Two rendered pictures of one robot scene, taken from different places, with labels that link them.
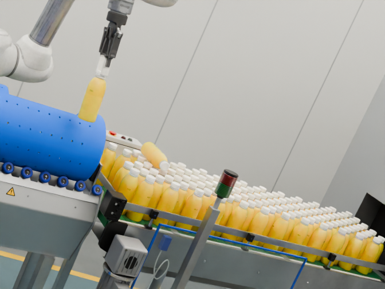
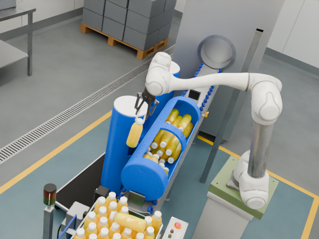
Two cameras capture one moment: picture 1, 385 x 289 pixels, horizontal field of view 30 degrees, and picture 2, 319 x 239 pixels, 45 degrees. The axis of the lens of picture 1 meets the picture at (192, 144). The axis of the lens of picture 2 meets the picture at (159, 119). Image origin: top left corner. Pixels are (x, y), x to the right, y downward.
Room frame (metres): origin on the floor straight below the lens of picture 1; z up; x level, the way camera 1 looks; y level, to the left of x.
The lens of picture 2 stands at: (3.96, -0.84, 2.75)
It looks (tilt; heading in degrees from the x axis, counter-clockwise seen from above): 35 degrees down; 133
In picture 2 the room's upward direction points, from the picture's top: 14 degrees clockwise
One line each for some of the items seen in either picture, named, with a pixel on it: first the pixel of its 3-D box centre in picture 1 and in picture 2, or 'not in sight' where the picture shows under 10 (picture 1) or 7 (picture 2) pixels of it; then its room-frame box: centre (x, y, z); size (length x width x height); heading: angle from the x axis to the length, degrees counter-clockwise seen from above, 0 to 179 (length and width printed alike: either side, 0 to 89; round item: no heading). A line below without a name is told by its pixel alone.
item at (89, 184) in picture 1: (91, 173); (136, 199); (2.85, 0.33, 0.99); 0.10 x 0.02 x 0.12; 32
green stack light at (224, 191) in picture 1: (223, 188); (49, 197); (2.74, -0.18, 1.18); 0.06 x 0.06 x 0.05
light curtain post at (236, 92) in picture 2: not in sight; (227, 115); (2.35, 1.77, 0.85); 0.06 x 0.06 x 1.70; 32
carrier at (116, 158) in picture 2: not in sight; (123, 148); (2.07, 0.84, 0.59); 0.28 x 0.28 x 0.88
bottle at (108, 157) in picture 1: (104, 165); (154, 225); (3.05, 0.32, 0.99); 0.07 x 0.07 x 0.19
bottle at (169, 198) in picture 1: (166, 205); (89, 226); (2.88, -0.01, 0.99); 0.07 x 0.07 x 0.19
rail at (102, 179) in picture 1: (105, 183); (130, 212); (2.89, 0.26, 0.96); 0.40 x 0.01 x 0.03; 32
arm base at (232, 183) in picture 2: not in sight; (244, 179); (3.11, 1.01, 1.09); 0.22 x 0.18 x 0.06; 116
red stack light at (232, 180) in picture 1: (228, 179); (50, 191); (2.74, -0.18, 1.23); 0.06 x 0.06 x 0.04
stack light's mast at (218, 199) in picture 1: (223, 190); (49, 198); (2.74, -0.18, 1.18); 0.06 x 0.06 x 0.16
